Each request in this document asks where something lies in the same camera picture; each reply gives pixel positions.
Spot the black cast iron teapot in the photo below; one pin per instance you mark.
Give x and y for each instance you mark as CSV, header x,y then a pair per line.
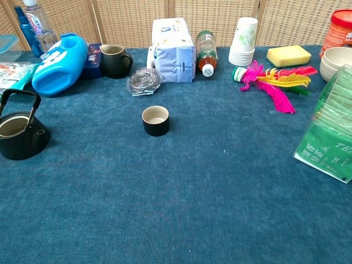
x,y
17,148

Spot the small black tea cup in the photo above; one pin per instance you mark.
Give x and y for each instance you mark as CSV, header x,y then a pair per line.
x,y
155,127

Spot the steel wool scrubber in wrapper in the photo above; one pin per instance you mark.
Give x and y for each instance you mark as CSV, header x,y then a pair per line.
x,y
144,79

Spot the blue tablecloth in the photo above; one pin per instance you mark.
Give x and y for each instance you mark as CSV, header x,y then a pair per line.
x,y
176,198

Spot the white and blue tissue pack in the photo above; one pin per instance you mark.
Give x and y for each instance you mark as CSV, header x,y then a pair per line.
x,y
171,46

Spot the brown tea drink bottle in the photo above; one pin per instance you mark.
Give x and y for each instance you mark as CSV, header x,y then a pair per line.
x,y
206,49

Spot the black ceramic pitcher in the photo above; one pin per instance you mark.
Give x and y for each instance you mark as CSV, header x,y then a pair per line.
x,y
112,66

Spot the colourful feather shuttlecock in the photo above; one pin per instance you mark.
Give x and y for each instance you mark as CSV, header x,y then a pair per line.
x,y
275,93

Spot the dark blue small box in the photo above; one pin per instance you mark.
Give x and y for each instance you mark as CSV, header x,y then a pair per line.
x,y
93,63

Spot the stack of white paper cups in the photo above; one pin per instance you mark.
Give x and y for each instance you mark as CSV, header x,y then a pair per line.
x,y
244,38

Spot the wicker folding screen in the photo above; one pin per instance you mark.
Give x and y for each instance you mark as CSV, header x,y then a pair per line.
x,y
132,22

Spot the blue detergent jug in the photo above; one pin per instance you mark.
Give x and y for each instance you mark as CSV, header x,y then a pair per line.
x,y
59,71

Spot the yellow sponge with green pad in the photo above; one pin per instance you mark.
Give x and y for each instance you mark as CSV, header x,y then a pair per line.
x,y
287,55

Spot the green tea bag package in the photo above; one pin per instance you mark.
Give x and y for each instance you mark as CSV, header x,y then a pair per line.
x,y
327,134

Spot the beige bowl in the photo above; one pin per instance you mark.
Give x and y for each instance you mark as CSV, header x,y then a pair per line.
x,y
336,56
327,72

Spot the clear plastic water bottle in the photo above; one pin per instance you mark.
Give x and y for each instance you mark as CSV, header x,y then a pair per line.
x,y
41,27

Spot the white and teal package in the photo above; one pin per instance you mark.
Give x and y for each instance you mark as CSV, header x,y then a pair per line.
x,y
15,74

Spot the orange canister with red lid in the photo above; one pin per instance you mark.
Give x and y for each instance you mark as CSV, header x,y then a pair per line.
x,y
336,33

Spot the clear container with blue lid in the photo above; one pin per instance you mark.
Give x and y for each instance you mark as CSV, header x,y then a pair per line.
x,y
8,45

